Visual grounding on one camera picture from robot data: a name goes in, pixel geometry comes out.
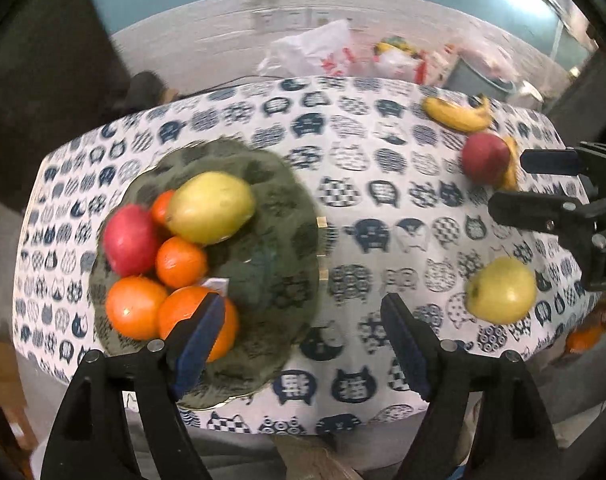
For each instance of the cat pattern tablecloth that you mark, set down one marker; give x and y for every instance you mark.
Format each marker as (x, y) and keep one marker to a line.
(394, 212)

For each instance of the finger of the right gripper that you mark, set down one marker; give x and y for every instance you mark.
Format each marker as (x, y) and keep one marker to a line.
(586, 159)
(553, 214)

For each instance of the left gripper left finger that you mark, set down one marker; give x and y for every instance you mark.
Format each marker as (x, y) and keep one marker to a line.
(90, 437)

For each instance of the large orange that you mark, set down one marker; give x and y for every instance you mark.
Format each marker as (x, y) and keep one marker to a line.
(132, 307)
(181, 304)

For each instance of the white barcode label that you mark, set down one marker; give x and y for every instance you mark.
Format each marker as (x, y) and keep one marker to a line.
(219, 285)

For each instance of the red paper bag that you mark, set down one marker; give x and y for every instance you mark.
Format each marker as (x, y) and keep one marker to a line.
(394, 58)

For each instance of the dark red apple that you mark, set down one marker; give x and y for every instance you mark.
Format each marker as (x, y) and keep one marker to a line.
(485, 158)

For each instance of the white wall socket strip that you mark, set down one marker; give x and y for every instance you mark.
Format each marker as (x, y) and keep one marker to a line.
(283, 19)

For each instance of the black cylinder speaker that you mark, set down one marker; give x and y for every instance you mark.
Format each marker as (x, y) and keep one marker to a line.
(146, 90)

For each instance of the yellow pear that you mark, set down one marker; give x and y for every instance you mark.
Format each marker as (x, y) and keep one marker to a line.
(210, 208)

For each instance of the small tangerine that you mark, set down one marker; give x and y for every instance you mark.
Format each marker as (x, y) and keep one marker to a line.
(159, 207)
(180, 263)

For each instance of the teal trash bin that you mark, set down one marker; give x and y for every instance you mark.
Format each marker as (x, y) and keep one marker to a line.
(484, 70)

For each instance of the white plastic shopping bag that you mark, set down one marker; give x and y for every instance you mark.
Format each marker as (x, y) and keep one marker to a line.
(322, 51)

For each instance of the banana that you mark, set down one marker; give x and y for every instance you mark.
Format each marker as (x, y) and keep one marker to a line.
(457, 117)
(509, 181)

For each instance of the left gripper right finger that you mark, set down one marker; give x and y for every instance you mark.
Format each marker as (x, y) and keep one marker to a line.
(513, 438)

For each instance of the green patterned plate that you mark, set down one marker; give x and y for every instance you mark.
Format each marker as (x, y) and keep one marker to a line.
(271, 264)

